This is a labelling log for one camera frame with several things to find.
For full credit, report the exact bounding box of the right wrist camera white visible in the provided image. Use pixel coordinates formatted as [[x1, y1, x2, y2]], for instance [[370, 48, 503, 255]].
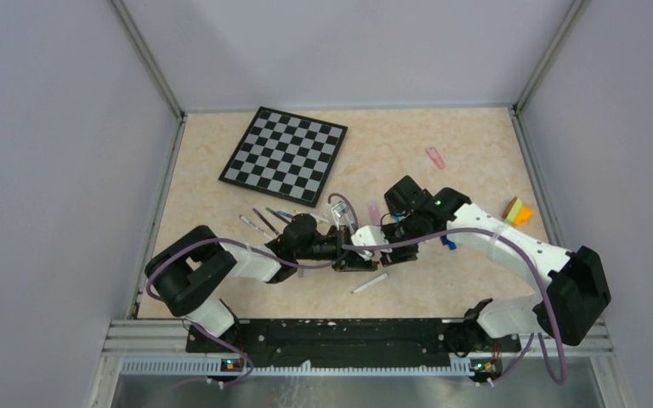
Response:
[[350, 225, 392, 260]]

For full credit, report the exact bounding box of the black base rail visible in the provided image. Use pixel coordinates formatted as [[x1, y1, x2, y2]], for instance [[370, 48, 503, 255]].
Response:
[[190, 318, 525, 373]]

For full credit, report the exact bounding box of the yellow orange block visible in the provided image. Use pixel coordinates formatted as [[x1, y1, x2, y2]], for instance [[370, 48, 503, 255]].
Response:
[[503, 196, 535, 227]]

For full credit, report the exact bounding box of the thin marker pink cap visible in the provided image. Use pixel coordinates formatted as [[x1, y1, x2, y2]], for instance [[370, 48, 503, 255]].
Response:
[[425, 146, 446, 170]]

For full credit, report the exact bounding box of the purple gel pen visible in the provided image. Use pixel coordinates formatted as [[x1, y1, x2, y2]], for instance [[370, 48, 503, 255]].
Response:
[[252, 207, 280, 235]]

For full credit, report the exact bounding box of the black grey chessboard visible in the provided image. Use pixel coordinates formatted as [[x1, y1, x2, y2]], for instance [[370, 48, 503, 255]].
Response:
[[219, 106, 349, 208]]

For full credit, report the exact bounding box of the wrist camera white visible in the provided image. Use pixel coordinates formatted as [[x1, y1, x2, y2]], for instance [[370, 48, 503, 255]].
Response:
[[350, 225, 392, 260], [330, 201, 358, 232]]

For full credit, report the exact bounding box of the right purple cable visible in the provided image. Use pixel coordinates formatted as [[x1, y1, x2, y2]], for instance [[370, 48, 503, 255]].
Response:
[[342, 226, 569, 386]]

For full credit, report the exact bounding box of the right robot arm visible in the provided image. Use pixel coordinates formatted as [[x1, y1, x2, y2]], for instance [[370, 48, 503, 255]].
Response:
[[384, 176, 611, 350]]

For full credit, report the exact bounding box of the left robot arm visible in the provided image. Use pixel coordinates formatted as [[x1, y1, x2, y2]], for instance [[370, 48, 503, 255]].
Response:
[[145, 213, 388, 352]]

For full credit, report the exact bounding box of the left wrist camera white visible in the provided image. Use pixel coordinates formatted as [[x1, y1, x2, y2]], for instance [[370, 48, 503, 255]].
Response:
[[330, 201, 358, 232]]

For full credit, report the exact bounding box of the green gel pen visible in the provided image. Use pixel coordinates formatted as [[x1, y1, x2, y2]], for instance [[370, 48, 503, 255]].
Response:
[[265, 207, 290, 224]]

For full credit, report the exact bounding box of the dark blue marker cap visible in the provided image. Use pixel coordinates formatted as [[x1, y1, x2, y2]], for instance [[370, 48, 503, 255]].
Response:
[[440, 236, 457, 250]]

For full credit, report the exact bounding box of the lilac highlighter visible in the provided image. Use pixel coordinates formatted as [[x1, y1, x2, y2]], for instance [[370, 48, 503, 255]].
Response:
[[368, 202, 382, 225]]

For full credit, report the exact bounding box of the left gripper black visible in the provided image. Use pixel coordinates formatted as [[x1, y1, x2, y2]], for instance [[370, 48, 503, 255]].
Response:
[[296, 224, 377, 272]]

